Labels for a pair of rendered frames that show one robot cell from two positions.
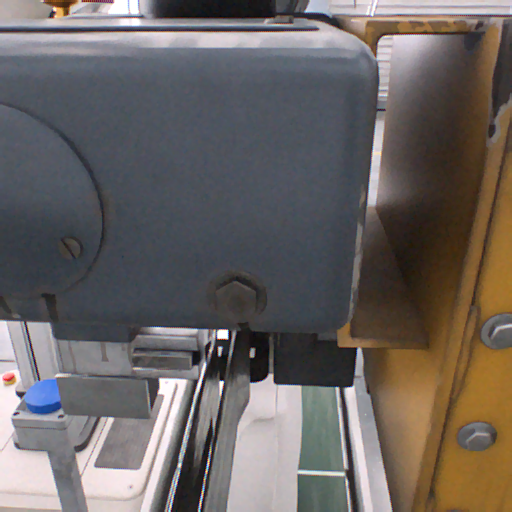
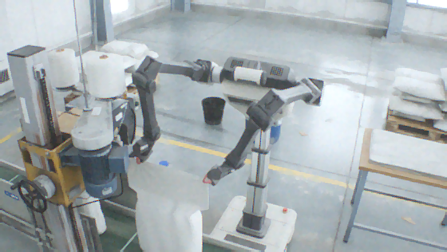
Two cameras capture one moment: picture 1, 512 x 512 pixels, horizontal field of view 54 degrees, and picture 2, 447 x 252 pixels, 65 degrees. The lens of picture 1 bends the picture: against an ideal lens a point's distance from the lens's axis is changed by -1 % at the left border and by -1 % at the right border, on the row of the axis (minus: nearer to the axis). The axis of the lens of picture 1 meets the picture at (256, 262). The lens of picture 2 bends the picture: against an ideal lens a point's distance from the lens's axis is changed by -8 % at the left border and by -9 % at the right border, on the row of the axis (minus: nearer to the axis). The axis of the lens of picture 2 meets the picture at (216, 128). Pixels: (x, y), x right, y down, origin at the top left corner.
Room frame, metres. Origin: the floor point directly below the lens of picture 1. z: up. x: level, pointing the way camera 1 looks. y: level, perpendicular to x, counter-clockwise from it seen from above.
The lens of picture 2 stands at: (1.50, -1.45, 2.20)
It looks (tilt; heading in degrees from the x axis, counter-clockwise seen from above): 29 degrees down; 109
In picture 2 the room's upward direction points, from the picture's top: 1 degrees clockwise
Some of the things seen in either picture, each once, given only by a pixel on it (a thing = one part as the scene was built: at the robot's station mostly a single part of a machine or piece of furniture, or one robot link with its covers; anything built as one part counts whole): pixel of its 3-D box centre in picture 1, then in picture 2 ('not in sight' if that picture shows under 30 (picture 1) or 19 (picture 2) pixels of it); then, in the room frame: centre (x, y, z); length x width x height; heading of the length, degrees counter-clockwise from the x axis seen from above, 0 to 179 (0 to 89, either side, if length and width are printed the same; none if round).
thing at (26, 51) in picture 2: not in sight; (26, 50); (0.31, -0.36, 1.76); 0.12 x 0.11 x 0.01; 86
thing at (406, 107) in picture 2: not in sight; (415, 106); (2.53, 3.14, 0.33); 0.66 x 0.43 x 0.13; 176
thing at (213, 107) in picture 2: not in sight; (213, 111); (0.14, 2.44, 0.13); 0.30 x 0.30 x 0.26
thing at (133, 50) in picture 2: not in sight; (123, 49); (-1.45, 3.03, 0.56); 0.67 x 0.43 x 0.15; 176
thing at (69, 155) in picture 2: not in sight; (76, 155); (0.47, -0.34, 1.27); 0.12 x 0.09 x 0.09; 86
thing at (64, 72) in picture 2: not in sight; (62, 67); (0.29, -0.15, 1.61); 0.15 x 0.14 x 0.17; 176
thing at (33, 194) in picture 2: not in sight; (31, 196); (0.32, -0.53, 1.13); 0.18 x 0.11 x 0.18; 176
